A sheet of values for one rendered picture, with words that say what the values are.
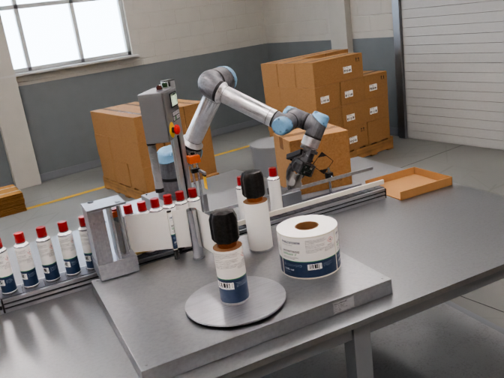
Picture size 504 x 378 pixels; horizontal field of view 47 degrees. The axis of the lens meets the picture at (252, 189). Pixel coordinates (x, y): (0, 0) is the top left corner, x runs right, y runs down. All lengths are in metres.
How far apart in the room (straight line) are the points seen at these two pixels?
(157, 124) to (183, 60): 6.23
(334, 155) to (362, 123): 3.67
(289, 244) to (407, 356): 1.01
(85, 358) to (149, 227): 0.59
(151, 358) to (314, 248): 0.61
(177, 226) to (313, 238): 0.56
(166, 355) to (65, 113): 6.35
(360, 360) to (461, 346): 0.98
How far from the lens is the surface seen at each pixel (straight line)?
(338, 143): 2.83
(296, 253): 1.87
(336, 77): 6.17
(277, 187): 2.44
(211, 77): 2.53
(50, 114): 7.75
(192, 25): 8.54
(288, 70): 6.21
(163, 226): 2.18
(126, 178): 6.19
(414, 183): 2.91
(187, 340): 1.67
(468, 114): 6.79
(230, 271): 1.73
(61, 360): 1.85
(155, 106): 2.22
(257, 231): 2.10
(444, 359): 2.69
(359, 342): 1.84
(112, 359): 1.77
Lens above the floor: 1.72
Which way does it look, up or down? 17 degrees down
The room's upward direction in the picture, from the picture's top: 8 degrees counter-clockwise
